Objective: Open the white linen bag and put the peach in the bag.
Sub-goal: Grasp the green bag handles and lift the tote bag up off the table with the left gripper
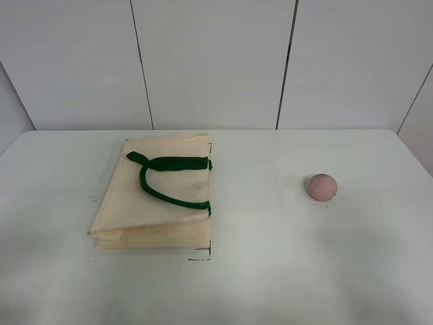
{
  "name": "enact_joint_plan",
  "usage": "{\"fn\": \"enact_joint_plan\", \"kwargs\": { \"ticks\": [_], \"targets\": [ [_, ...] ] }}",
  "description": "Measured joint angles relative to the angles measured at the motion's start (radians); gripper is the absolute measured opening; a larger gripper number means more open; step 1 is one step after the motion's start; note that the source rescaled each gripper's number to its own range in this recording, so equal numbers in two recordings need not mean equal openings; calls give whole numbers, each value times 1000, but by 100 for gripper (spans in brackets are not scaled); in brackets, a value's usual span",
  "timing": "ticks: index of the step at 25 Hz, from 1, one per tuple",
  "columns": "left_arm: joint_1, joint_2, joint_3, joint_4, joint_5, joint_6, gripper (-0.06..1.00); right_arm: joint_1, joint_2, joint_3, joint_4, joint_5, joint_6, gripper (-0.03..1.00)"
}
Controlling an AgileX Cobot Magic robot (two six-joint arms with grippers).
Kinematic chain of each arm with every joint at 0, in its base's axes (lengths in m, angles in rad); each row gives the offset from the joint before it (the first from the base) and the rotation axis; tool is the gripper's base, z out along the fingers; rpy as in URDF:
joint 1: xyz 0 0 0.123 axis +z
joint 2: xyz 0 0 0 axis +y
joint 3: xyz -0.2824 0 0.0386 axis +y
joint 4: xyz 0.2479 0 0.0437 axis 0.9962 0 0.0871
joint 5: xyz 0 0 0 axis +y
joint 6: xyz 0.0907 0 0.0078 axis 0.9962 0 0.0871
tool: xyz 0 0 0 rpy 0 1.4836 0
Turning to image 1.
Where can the pink peach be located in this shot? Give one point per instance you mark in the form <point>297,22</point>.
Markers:
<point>321,187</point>

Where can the cream linen bag green handles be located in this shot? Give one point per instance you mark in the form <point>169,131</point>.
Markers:
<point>129,217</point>

